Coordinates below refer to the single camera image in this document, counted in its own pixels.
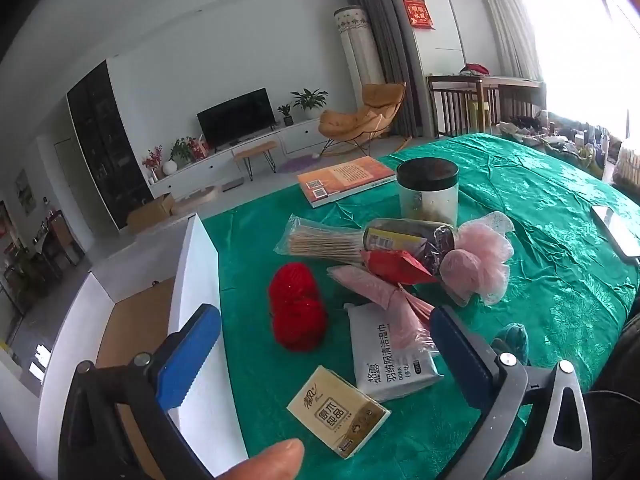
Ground dark cloth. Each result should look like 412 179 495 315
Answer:
585 300 640 480

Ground pink plastic packet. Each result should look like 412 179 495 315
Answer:
327 265 436 357

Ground white sheer curtain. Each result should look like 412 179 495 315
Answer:
474 0 547 82

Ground brown cardboard box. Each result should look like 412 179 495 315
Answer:
127 194 176 234

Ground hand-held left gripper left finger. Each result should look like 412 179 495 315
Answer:
59 304 222 480

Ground red flowers in white vase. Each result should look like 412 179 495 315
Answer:
142 146 179 181

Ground white wet wipes pack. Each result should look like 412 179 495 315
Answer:
345 302 442 403

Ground pink bath loofah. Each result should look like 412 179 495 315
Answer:
440 212 516 307

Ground green plant with red decorations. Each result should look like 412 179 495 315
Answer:
170 136 211 164

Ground red yarn ball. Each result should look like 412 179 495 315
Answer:
268 262 329 352

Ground orange paperback book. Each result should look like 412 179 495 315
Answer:
297 156 397 209

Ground teal fluffy scrunchie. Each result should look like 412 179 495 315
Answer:
490 322 529 366

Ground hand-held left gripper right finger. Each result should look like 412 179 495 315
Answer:
430 305 593 480

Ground wooden bench stool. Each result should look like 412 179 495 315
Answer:
233 141 279 181

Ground red foil packet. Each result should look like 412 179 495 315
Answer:
360 249 442 287

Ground white television cabinet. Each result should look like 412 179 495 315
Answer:
147 119 332 200

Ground large green potted plant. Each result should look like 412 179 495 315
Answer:
290 88 330 121

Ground clear jar with black lid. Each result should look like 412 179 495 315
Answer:
396 158 460 227

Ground silver smartphone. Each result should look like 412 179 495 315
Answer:
590 205 640 262

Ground grey curtain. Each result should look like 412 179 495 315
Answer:
345 0 427 139

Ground person's left hand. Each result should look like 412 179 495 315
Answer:
212 438 305 480

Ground white tower air conditioner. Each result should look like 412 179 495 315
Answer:
334 5 387 111

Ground purple rug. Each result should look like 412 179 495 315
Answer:
276 154 317 174

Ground pile of household clutter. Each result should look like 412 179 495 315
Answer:
497 110 640 196

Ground flat screen television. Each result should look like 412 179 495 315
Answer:
196 88 277 150

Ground green satin tablecloth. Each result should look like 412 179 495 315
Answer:
202 132 640 480

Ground red wall hanging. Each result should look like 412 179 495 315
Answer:
402 0 435 31

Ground black display cabinet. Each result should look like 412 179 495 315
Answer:
66 60 153 231

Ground black garbage bag roll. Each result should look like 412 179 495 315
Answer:
362 218 458 277

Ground white cardboard box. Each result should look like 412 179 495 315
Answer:
37 212 251 480

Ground orange rocking chair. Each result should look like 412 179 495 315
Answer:
319 82 413 157

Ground beige tissue pack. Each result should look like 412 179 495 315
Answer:
287 366 392 460

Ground yellow-green stool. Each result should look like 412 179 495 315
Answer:
470 101 494 134

